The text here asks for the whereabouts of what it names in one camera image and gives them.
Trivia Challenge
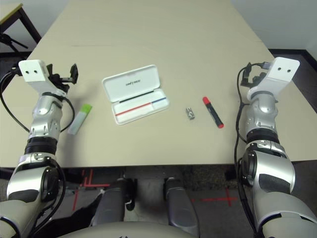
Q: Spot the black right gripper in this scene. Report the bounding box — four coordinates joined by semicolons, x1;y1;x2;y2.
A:
240;66;265;87

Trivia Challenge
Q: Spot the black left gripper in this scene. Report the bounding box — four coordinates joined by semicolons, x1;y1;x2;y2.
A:
47;63;80;94

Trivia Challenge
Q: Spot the black marker with red cap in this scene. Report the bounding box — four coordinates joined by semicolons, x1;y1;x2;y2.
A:
202;96;225;129

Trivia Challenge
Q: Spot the translucent highlighter with green cap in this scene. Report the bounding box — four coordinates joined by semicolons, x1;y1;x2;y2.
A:
67;104;93;136

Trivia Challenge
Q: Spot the small black silver clip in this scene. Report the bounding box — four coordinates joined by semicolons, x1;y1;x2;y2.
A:
185;107;197;121

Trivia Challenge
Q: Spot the white plastic pencil case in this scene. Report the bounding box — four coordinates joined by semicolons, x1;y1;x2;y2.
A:
102;64;171;126

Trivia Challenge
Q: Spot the black tripod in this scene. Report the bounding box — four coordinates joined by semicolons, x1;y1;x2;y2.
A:
0;30;29;54

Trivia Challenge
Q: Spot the grey robot left leg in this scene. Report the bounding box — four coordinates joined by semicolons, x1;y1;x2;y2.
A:
91;177;136;228

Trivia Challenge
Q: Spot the grey robot leg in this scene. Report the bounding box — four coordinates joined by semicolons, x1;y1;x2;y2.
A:
162;177;200;237
91;177;136;228

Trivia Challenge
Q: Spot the grey robot right leg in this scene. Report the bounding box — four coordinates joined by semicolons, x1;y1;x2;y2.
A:
162;177;200;237

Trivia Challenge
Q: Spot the beige robot torso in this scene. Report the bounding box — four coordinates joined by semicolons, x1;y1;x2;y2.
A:
55;221;199;238

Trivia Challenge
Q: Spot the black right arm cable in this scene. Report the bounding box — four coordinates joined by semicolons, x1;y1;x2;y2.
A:
233;61;271;238

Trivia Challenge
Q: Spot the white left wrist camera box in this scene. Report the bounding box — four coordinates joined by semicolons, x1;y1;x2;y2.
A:
18;59;68;96

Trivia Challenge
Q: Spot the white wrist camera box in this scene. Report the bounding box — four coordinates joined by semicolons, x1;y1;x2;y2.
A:
18;59;68;96
248;57;301;100

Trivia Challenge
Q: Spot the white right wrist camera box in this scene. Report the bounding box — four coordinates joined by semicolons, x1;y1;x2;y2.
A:
248;57;301;100

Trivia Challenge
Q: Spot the side table with black frame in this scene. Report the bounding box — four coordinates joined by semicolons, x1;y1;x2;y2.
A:
0;2;43;48

